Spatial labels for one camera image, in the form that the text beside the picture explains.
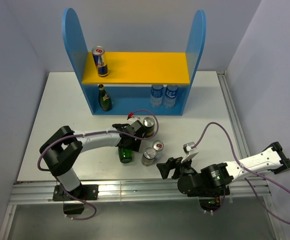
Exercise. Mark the black gold can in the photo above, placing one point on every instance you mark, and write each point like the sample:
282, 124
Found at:
149, 125
148, 156

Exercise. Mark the left water bottle blue label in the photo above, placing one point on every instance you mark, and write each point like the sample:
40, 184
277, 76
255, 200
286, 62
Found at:
156, 95

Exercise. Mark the silver red-top can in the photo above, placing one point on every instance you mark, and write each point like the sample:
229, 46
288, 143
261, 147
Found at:
158, 146

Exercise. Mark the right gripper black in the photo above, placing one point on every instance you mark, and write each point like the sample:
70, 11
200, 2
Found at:
164, 168

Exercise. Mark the aluminium rail front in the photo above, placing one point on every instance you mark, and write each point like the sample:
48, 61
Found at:
30, 193

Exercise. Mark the green glass bottle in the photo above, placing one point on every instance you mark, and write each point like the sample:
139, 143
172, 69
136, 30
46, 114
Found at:
104, 99
125, 155

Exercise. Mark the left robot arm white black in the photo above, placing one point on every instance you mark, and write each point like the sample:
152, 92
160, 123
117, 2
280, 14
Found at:
61, 150

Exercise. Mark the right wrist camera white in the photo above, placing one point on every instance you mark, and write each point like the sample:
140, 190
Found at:
190, 151

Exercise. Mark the right water bottle blue label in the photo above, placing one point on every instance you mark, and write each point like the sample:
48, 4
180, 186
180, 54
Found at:
170, 96

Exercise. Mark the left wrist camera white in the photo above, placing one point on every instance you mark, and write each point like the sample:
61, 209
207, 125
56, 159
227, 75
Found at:
131, 116

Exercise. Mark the aluminium rail right side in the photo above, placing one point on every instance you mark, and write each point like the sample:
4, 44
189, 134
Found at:
242, 144

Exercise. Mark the aluminium rail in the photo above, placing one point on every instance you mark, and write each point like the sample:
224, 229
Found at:
30, 193
242, 144

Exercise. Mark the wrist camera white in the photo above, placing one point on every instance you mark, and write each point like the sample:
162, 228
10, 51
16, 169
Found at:
190, 151
131, 116

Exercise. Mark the black gold can front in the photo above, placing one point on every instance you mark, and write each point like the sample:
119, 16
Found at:
148, 156

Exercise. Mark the blue silver energy drink can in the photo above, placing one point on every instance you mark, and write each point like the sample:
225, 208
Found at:
99, 58

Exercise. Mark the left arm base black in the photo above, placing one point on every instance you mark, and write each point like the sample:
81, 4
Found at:
74, 201

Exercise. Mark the water bottle blue label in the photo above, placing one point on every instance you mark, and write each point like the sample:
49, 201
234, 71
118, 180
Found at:
156, 95
170, 96

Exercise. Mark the blue shelf with yellow board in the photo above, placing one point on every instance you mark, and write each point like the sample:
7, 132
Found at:
131, 74

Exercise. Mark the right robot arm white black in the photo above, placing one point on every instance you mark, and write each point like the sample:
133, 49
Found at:
214, 180

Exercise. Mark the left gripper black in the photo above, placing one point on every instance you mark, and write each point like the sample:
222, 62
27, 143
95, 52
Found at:
134, 146

